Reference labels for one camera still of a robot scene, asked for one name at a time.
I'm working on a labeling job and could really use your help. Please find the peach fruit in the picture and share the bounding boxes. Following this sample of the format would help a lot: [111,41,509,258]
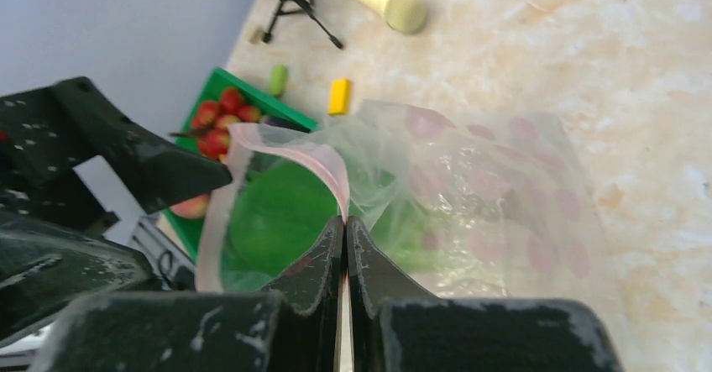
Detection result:
[169,193,211,220]

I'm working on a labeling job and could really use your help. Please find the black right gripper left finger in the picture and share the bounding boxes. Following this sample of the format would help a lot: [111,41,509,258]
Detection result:
[33,217,344,371]

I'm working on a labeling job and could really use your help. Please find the tan wooden block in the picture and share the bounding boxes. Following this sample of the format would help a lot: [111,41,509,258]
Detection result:
[248,26,264,45]

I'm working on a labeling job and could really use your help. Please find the green plastic tray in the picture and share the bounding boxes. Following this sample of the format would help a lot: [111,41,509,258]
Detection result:
[161,67,321,262]

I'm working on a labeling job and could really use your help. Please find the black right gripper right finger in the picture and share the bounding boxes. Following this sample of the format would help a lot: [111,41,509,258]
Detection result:
[344,217,623,371]

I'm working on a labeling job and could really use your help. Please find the red lychee fruit bunch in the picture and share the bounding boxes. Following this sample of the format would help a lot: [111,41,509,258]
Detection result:
[170,86,263,161]

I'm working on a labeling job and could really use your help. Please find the lime green block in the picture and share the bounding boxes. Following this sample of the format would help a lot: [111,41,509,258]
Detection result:
[268,64,288,98]

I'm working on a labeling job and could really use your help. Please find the clear zip top bag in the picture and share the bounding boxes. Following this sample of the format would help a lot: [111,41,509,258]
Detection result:
[196,101,620,306]

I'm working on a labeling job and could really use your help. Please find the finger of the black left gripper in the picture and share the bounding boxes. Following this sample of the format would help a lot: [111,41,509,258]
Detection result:
[1,212,162,347]
[1,76,233,213]

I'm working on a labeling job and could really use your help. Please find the yellow block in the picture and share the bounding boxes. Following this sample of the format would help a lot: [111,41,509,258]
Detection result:
[327,78,352,116]

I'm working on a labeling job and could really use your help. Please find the green bok choy vegetable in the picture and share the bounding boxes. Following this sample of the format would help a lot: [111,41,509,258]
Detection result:
[220,160,437,291]

